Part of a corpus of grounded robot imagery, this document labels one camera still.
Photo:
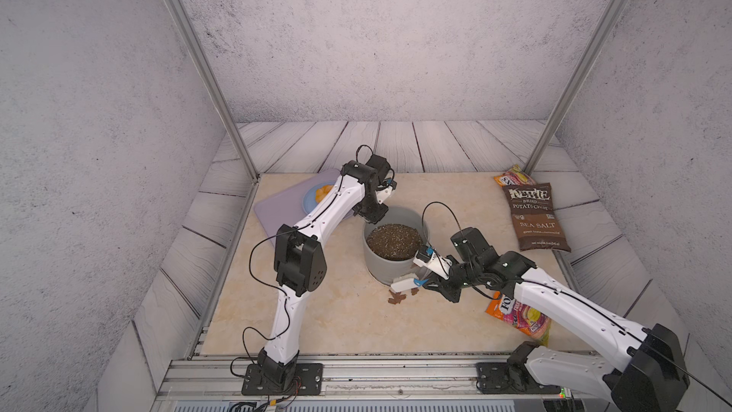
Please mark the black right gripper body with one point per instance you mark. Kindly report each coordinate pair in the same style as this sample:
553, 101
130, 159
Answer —
460, 275

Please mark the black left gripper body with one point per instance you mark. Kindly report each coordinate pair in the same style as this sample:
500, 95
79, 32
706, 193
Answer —
371, 210

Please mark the grey ceramic plant pot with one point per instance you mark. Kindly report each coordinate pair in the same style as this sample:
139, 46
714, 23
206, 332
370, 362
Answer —
391, 244

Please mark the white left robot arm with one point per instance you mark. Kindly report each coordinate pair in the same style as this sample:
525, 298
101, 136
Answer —
300, 265

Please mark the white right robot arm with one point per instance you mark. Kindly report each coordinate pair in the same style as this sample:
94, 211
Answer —
635, 367

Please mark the blue plate with orange food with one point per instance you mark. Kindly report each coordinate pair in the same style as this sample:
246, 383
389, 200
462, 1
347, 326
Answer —
317, 194

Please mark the pink yellow Fox's candy bag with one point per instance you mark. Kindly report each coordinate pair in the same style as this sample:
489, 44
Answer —
520, 316

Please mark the brown Kettle chips bag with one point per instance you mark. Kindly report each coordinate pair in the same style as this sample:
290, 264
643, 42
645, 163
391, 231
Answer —
533, 217

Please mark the purple cutting board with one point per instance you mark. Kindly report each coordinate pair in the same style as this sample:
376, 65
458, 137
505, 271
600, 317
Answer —
295, 201

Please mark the orange Fox's candy bag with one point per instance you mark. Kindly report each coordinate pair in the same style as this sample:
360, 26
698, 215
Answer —
514, 177

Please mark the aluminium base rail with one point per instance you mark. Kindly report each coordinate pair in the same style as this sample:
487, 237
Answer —
433, 382

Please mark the left aluminium corner post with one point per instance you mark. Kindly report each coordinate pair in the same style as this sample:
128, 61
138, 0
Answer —
204, 69

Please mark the aluminium corner post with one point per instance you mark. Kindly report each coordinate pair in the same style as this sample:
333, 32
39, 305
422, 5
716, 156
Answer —
607, 22
204, 69

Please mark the right aluminium corner post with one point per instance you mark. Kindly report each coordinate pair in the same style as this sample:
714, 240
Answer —
607, 22

